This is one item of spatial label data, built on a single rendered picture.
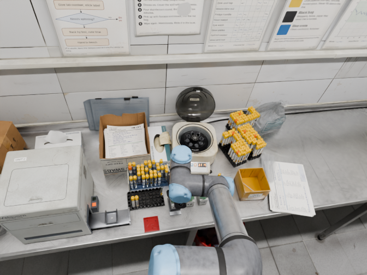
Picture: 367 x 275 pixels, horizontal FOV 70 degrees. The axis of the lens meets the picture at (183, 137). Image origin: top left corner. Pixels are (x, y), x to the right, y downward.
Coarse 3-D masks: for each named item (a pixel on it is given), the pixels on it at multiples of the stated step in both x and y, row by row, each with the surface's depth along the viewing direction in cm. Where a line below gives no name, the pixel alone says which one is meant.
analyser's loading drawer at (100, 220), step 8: (128, 208) 118; (88, 216) 116; (96, 216) 116; (104, 216) 116; (112, 216) 117; (120, 216) 117; (128, 216) 117; (88, 224) 114; (96, 224) 114; (104, 224) 114; (112, 224) 114; (120, 224) 115
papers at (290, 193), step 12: (276, 168) 144; (288, 168) 145; (300, 168) 146; (276, 180) 140; (288, 180) 140; (300, 180) 141; (276, 192) 135; (288, 192) 136; (300, 192) 136; (276, 204) 131; (288, 204) 131; (300, 204) 132; (312, 204) 133; (312, 216) 130
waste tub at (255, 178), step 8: (248, 168) 132; (256, 168) 133; (240, 176) 129; (248, 176) 139; (256, 176) 140; (264, 176) 131; (240, 184) 129; (248, 184) 137; (256, 184) 138; (264, 184) 132; (240, 192) 130; (248, 192) 124; (256, 192) 125; (264, 192) 126; (240, 200) 131; (248, 200) 132
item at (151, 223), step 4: (156, 216) 122; (144, 220) 121; (148, 220) 121; (152, 220) 121; (156, 220) 121; (144, 224) 119; (148, 224) 120; (152, 224) 120; (156, 224) 120; (144, 228) 118; (148, 228) 119; (152, 228) 119; (156, 228) 119
